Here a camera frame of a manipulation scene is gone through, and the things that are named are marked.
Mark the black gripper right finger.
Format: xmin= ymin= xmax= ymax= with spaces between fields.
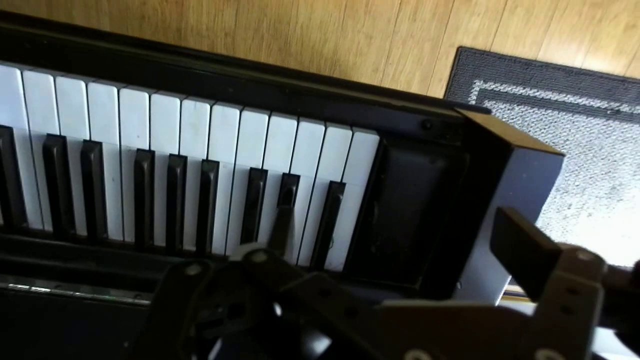
xmin=489 ymin=206 xmax=609 ymax=360

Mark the black piano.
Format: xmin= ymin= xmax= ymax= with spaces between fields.
xmin=0 ymin=9 xmax=567 ymax=360

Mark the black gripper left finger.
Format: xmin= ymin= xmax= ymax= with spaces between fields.
xmin=130 ymin=244 xmax=401 ymax=360

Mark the grey patterned rug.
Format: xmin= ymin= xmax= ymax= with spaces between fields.
xmin=442 ymin=45 xmax=640 ymax=271

